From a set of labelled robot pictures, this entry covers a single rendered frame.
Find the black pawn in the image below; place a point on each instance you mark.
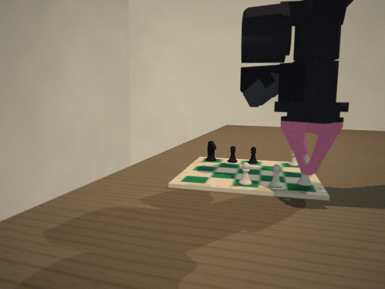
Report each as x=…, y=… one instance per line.
x=253, y=157
x=232, y=158

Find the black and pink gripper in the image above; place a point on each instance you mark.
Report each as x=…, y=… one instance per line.
x=318, y=114

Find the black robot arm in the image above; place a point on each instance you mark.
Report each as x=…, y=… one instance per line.
x=266, y=38

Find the green and cream chessboard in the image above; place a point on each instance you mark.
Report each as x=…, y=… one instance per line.
x=223, y=176

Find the white pawn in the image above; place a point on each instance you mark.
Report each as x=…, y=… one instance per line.
x=293, y=161
x=245, y=179
x=276, y=182

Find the black knight chess piece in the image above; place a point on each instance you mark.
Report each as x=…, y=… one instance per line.
x=211, y=151

